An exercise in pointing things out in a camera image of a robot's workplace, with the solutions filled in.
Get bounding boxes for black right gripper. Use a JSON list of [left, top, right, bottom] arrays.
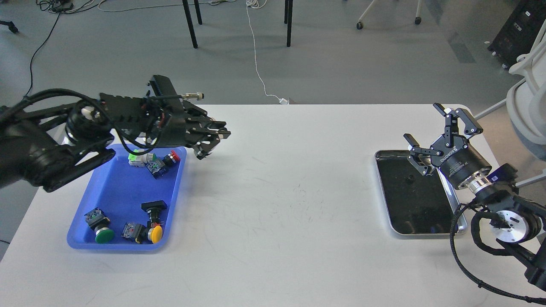
[[404, 103, 492, 190]]

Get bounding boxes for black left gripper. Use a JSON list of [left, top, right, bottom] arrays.
[[161, 106, 231, 160]]

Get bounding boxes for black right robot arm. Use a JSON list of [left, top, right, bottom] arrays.
[[404, 103, 546, 305]]

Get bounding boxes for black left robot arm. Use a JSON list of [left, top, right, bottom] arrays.
[[0, 75, 231, 192]]

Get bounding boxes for silver metal tray black mat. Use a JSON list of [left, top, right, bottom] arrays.
[[375, 150, 459, 238]]

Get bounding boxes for blue plastic tray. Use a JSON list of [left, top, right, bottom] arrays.
[[67, 144, 187, 251]]

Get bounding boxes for white rolling chair base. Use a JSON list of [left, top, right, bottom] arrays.
[[354, 0, 410, 31]]

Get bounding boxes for black equipment case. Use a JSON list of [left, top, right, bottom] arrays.
[[488, 0, 546, 69]]

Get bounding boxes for black table leg left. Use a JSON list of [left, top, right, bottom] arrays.
[[182, 0, 203, 49]]

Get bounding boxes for black table leg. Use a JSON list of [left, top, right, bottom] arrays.
[[182, 0, 203, 49], [284, 0, 294, 47]]

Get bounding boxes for black table leg right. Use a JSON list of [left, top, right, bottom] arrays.
[[284, 0, 294, 47]]

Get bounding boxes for red push button switch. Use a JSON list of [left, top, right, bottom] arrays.
[[145, 150, 180, 179]]

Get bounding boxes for white green switch block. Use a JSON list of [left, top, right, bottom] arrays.
[[128, 152, 157, 167]]

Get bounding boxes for yellow push button switch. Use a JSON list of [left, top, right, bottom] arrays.
[[121, 222, 163, 243]]

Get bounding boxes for green push button switch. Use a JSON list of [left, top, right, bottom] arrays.
[[84, 208, 115, 243]]

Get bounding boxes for white floor cable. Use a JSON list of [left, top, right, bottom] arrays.
[[246, 0, 290, 105]]

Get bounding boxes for black floor cable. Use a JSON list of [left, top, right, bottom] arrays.
[[26, 0, 99, 96]]

